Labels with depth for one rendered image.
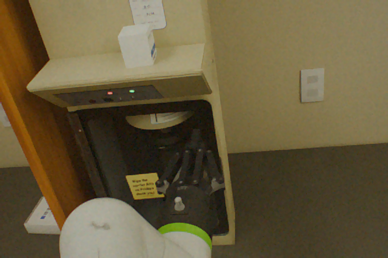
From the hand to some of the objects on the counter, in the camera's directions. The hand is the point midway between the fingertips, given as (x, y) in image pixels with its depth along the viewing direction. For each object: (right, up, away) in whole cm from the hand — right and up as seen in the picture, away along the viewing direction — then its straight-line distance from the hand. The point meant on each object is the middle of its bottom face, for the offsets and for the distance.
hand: (196, 143), depth 85 cm
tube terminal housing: (-4, -22, +36) cm, 42 cm away
